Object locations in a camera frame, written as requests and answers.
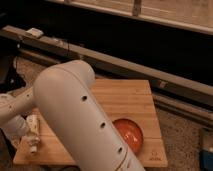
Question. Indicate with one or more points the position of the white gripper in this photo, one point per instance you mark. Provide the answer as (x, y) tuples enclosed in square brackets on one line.
[(15, 128)]

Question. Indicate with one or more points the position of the white plastic bottle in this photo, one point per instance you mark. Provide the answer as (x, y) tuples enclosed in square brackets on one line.
[(33, 135)]

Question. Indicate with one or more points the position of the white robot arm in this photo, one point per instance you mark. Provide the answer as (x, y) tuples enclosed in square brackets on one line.
[(62, 95)]

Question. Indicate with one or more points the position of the orange ceramic bowl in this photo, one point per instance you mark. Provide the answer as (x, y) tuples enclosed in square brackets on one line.
[(131, 133)]

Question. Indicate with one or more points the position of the long wooden beam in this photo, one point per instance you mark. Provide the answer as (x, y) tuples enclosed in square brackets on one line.
[(159, 79)]

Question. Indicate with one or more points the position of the small white box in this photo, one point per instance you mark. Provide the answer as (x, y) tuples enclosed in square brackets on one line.
[(35, 32)]

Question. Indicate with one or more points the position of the wooden cutting board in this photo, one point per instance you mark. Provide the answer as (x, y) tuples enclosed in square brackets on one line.
[(130, 99)]

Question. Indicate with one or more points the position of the blue container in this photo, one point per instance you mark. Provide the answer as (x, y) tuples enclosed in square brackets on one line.
[(206, 152)]

